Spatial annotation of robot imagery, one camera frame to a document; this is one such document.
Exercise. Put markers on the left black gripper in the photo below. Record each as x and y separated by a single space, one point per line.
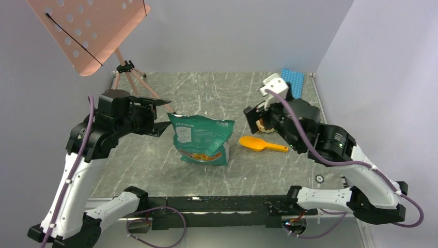
147 108

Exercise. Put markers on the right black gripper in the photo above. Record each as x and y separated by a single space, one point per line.
253 114

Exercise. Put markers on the orange plastic scoop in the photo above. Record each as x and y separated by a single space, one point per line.
258 144

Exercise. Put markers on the green dog food bag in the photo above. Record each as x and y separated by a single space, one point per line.
202 140

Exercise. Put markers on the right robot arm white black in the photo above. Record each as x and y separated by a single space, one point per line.
372 198

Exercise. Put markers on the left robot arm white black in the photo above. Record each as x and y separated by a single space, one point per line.
114 115

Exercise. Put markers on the cream pet bowl left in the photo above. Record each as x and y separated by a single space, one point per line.
262 128

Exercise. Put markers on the blue perforated tray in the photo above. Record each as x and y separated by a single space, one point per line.
295 81

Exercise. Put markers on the pink perforated music stand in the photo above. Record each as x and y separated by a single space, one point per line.
90 31

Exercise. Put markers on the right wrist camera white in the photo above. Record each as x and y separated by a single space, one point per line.
275 84

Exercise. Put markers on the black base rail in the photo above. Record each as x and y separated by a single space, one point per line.
218 211

